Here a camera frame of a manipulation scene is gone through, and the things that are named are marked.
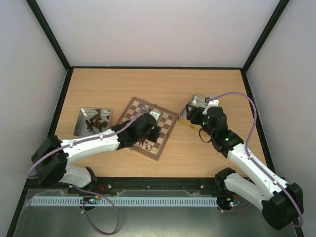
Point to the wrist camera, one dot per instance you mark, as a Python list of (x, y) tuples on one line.
[(156, 115), (211, 102)]

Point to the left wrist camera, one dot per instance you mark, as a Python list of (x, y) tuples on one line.
[(156, 115)]

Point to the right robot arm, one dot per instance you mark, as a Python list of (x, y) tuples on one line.
[(279, 202)]

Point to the dark brown chess pieces pile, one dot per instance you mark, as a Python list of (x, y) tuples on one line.
[(97, 122)]

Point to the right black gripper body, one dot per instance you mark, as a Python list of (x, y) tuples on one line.
[(193, 113)]

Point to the gold tin tray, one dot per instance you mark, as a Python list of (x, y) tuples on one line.
[(195, 101)]

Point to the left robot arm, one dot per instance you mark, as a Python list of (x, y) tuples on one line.
[(53, 160)]

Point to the wooden chess board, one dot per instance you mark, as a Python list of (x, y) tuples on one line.
[(166, 124)]

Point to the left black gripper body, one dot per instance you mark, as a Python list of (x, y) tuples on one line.
[(153, 138)]

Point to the pink tin tray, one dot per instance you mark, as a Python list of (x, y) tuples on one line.
[(86, 113)]

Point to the light blue cable duct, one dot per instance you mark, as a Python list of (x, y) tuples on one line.
[(127, 201)]

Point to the black aluminium frame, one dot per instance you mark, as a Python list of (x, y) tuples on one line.
[(37, 12)]

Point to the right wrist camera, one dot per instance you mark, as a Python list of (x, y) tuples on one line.
[(211, 102)]

